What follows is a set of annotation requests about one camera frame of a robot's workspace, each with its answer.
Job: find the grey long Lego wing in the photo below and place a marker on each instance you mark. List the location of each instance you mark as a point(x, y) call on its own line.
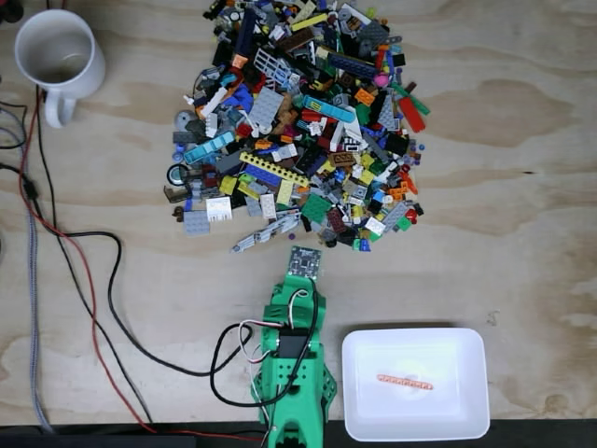
point(266, 232)

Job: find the blue small Lego piece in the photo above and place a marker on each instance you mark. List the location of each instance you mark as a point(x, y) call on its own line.
point(365, 245)

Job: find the dark red Lego brick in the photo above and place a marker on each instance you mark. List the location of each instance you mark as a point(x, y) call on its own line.
point(336, 220)

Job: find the green square Lego plate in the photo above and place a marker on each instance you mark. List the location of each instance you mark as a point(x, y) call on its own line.
point(316, 208)

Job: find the white studded Lego brick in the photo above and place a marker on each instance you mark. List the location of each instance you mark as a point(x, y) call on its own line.
point(268, 205)

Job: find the white small Lego brick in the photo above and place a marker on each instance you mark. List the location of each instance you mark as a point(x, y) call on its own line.
point(375, 226)

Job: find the pale yellow Lego plate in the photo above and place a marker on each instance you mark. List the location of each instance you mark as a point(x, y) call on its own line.
point(285, 191)

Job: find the white grille Lego brick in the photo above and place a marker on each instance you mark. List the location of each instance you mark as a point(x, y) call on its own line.
point(218, 210)

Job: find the white plastic bin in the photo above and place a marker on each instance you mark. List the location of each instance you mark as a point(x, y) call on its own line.
point(415, 354)

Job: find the orange Lego technic beam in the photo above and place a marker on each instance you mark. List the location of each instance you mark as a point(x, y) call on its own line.
point(405, 382)

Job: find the grey angled Lego plate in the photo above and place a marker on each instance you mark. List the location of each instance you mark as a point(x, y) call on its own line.
point(394, 214)

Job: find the grey studded Lego plate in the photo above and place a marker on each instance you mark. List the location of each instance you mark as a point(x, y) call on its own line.
point(195, 222)

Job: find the green small Lego brick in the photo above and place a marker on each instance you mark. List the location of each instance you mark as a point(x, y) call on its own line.
point(404, 224)

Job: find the blue Lego plate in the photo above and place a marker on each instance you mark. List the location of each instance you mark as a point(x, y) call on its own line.
point(262, 175)

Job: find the lime yellow Lego brick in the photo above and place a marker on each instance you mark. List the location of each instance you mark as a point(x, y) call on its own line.
point(228, 185)

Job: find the red round Lego piece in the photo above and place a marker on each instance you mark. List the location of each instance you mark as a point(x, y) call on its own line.
point(411, 215)

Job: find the brown studded Lego plate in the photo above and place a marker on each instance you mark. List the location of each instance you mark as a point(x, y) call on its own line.
point(345, 159)

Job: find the black Lego tire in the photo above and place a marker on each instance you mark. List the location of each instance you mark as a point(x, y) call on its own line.
point(176, 174)

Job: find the light blue Lego car piece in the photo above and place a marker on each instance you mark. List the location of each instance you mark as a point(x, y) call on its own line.
point(208, 147)

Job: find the black Lego brick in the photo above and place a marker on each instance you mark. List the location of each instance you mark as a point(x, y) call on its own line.
point(397, 144)

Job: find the cyan long Lego plate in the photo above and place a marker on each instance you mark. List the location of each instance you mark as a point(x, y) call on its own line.
point(329, 108)

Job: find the dark grey Lego brick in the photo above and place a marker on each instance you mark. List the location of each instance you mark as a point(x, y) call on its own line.
point(183, 137)

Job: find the grey wedge Lego plate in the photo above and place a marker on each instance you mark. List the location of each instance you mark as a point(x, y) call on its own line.
point(388, 114)

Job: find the grey round Lego dish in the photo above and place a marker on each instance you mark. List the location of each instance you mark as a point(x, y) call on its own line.
point(184, 119)

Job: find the orange Lego brick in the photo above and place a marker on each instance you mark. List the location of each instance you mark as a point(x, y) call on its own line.
point(365, 96)

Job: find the white long Lego brick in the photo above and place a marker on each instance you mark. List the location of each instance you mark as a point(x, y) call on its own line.
point(213, 102)

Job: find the red long Lego plate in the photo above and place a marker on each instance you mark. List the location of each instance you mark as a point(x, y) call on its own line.
point(412, 114)

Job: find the thin green Lego plate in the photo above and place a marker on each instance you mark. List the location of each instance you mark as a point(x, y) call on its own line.
point(412, 99)

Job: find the white Lego lattice fence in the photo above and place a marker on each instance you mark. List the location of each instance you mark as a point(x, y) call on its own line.
point(272, 67)

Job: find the pink round Lego piece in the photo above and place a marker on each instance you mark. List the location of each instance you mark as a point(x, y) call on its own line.
point(382, 80)

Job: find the brown long Lego plate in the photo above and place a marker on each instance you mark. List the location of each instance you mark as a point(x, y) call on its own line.
point(295, 40)

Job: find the dark grey Lego plate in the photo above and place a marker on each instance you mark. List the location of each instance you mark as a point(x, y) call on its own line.
point(373, 33)

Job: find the yellow long Lego plate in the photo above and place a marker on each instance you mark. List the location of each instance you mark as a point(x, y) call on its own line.
point(309, 22)

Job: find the yellow long technic beam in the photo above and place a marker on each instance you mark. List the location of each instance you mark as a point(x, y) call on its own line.
point(275, 169)

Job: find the light grey square plate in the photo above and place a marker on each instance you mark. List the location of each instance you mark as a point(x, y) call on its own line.
point(265, 106)

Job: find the dark blue long plate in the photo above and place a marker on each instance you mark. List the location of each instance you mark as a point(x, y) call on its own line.
point(352, 65)

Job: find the dark blue long brick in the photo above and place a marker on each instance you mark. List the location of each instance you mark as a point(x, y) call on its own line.
point(245, 32)

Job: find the white ceramic mug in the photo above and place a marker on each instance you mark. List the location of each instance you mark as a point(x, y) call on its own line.
point(56, 51)

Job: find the dark object at table corner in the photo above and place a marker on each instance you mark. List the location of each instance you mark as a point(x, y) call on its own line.
point(9, 9)

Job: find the camera circuit board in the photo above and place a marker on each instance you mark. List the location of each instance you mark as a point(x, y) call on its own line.
point(304, 262)

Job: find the orange Lego bracket piece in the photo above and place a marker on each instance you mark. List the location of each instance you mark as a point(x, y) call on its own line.
point(403, 189)

